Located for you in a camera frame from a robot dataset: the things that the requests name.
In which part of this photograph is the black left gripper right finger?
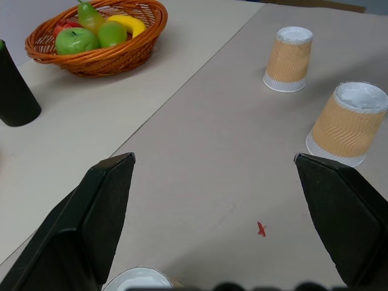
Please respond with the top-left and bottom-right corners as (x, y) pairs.
(293, 153), (388, 287)

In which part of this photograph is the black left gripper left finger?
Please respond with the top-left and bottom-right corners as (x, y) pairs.
(0, 152), (136, 291)

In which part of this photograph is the black cylinder container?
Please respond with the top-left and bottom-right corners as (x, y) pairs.
(0, 39), (42, 128)

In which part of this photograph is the orange wicker basket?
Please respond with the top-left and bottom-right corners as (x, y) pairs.
(24, 0), (169, 78)

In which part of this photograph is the green apple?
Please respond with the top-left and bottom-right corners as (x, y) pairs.
(55, 27), (101, 56)
(97, 21), (128, 49)

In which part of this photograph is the red fruit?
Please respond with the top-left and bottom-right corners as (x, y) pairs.
(54, 19), (81, 36)

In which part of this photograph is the yellow banana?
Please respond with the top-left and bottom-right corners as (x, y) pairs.
(105, 15), (147, 39)

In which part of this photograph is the green pear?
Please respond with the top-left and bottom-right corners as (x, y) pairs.
(77, 0), (106, 35)

